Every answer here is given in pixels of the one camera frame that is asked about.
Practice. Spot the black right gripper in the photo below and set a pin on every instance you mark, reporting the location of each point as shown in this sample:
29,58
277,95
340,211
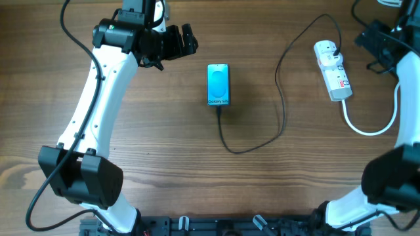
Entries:
369,38

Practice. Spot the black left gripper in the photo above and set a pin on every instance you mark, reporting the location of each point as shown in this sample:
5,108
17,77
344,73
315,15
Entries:
176,50

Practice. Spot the blue screen Galaxy smartphone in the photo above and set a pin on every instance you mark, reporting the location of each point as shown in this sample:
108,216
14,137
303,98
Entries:
218,85

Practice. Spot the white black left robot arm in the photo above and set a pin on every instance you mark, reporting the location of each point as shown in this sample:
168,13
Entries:
78,168

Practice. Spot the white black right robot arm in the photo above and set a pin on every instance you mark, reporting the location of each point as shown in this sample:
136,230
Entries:
390,182

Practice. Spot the white charger plug adapter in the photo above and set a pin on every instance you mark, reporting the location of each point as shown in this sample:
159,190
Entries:
328,61

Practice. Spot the white power strip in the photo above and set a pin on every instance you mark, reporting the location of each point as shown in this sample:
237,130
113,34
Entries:
336,80

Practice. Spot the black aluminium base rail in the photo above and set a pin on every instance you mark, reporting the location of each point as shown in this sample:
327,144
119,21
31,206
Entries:
184,226

